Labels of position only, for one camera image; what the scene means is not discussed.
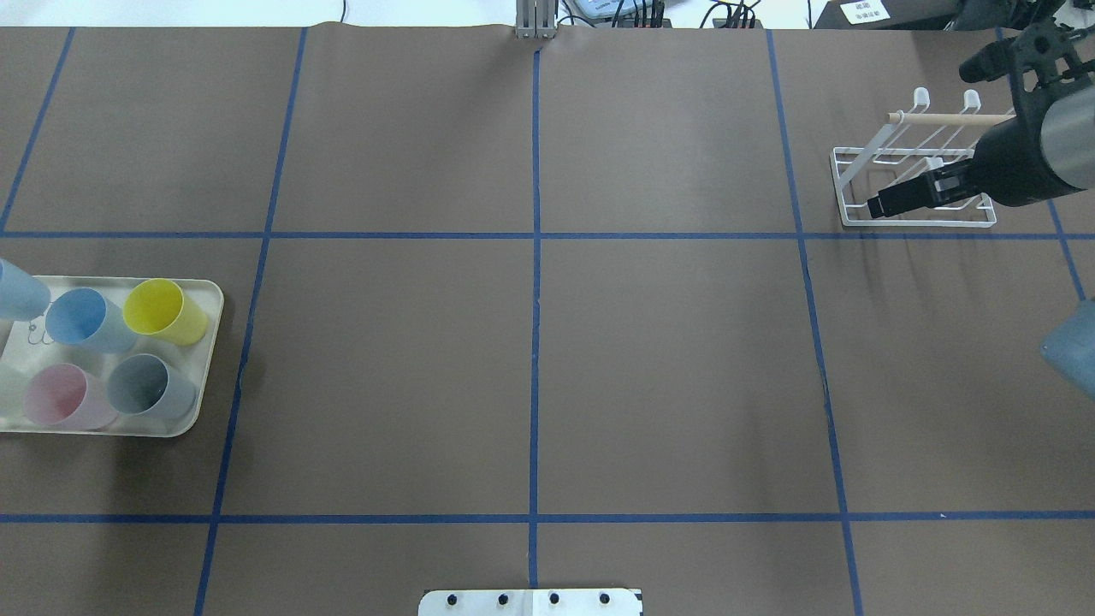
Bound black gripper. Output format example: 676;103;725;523
866;159;981;219

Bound light blue plastic cup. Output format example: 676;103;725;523
1;258;51;321

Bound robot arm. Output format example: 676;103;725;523
866;80;1092;219

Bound yellow plastic cup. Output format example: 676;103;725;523
122;278;209;347

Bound grey plastic cup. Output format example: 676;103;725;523
105;353;197;420

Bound pink plastic cup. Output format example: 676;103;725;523
23;363;120;430

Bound black labelled box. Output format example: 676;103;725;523
812;1;963;31

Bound cream plastic tray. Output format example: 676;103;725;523
1;275;224;438

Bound white wire cup rack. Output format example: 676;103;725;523
830;86;1015;228

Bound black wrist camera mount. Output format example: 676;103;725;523
958;1;1092;92

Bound aluminium frame post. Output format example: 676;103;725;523
515;0;560;40

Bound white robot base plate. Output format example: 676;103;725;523
417;588;645;615

